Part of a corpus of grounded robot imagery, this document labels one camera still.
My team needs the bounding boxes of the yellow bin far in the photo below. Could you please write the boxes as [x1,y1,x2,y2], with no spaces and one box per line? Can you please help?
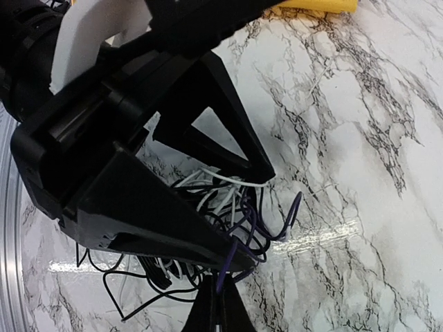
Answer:
[278,0,359,13]

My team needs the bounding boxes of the aluminium front rail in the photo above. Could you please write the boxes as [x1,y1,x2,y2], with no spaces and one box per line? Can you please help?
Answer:
[0,108,30,331]

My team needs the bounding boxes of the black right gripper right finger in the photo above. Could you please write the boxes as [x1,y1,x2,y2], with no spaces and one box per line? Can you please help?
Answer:
[153,52,275,182]

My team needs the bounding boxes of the cable bundle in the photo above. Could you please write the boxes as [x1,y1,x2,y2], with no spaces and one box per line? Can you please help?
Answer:
[75,167,304,321]

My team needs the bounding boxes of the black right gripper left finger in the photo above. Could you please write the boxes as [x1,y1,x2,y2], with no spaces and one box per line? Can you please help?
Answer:
[60,149,259,274]

